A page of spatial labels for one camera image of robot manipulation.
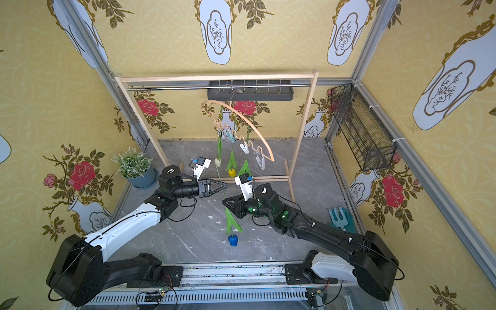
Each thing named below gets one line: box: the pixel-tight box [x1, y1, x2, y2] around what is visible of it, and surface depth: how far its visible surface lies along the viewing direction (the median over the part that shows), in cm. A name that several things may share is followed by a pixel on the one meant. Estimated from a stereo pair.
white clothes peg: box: [238, 142, 250, 155], surface depth 77 cm
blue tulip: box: [215, 166, 244, 247], surface depth 72 cm
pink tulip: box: [237, 159, 252, 177], surface depth 83 cm
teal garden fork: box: [328, 206, 349, 232], surface depth 91 cm
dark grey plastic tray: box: [207, 80, 294, 101], surface depth 93 cm
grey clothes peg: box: [255, 156, 266, 170], surface depth 72 cm
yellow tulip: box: [225, 141, 238, 178], surface depth 92 cm
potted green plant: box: [111, 146, 159, 190], surface depth 92 cm
